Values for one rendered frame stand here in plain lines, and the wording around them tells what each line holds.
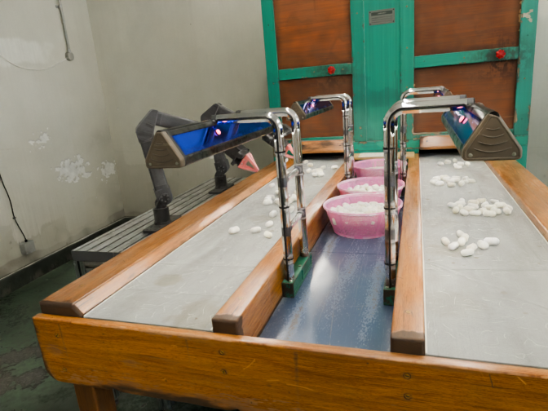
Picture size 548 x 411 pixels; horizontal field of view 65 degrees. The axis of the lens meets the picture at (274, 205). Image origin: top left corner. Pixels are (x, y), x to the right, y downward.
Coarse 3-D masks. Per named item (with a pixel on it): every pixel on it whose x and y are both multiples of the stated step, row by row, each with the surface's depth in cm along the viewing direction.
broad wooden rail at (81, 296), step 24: (264, 168) 227; (288, 168) 234; (240, 192) 177; (192, 216) 148; (216, 216) 152; (144, 240) 127; (168, 240) 126; (120, 264) 110; (144, 264) 112; (72, 288) 98; (96, 288) 97; (120, 288) 102; (48, 312) 93; (72, 312) 91
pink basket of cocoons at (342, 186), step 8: (344, 184) 180; (352, 184) 183; (360, 184) 183; (400, 184) 172; (344, 192) 166; (352, 192) 162; (360, 192) 160; (368, 192) 159; (376, 192) 158; (400, 192) 166; (360, 200) 162; (368, 200) 161
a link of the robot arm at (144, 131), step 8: (152, 112) 159; (160, 112) 162; (144, 120) 159; (152, 120) 160; (160, 120) 162; (168, 120) 163; (176, 120) 164; (184, 120) 165; (192, 120) 168; (144, 128) 159; (152, 128) 160; (144, 136) 160
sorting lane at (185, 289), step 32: (256, 192) 185; (288, 192) 180; (224, 224) 144; (256, 224) 141; (192, 256) 118; (224, 256) 116; (256, 256) 114; (128, 288) 102; (160, 288) 100; (192, 288) 99; (224, 288) 97; (128, 320) 87; (160, 320) 86; (192, 320) 84
